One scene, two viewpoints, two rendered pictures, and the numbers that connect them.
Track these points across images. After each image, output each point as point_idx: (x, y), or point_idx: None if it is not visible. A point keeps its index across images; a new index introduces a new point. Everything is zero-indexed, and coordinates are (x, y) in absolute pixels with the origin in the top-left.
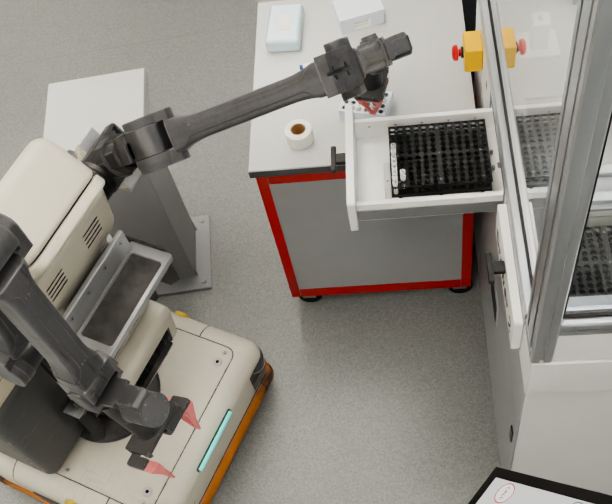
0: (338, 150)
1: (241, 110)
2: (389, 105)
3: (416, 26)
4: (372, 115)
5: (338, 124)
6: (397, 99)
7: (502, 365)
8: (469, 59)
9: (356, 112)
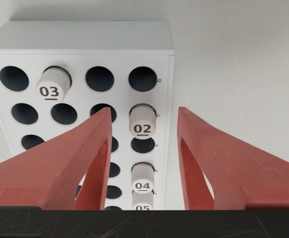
0: None
1: None
2: (70, 39)
3: None
4: (170, 111)
5: (179, 181)
6: None
7: None
8: None
9: (165, 174)
